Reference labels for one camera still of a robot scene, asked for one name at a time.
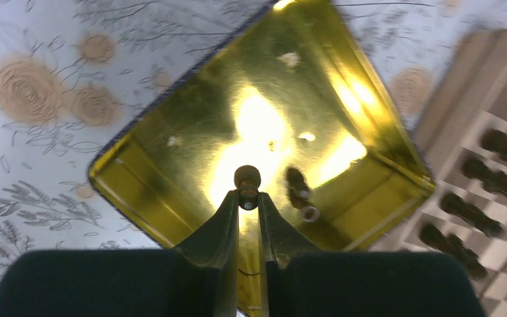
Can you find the dark chess pawn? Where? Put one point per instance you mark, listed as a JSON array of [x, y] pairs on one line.
[[247, 180]]

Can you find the gold tin box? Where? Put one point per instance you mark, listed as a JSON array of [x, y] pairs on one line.
[[289, 88]]

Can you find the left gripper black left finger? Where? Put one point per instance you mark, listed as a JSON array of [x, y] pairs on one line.
[[197, 277]]

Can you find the dark chess piece in tin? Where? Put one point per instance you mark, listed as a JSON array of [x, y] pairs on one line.
[[299, 195]]

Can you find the wooden chessboard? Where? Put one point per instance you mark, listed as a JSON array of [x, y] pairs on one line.
[[466, 217]]

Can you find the floral tablecloth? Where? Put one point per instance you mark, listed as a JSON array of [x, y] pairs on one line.
[[72, 74]]

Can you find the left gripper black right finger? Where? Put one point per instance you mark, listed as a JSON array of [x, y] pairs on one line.
[[300, 279]]

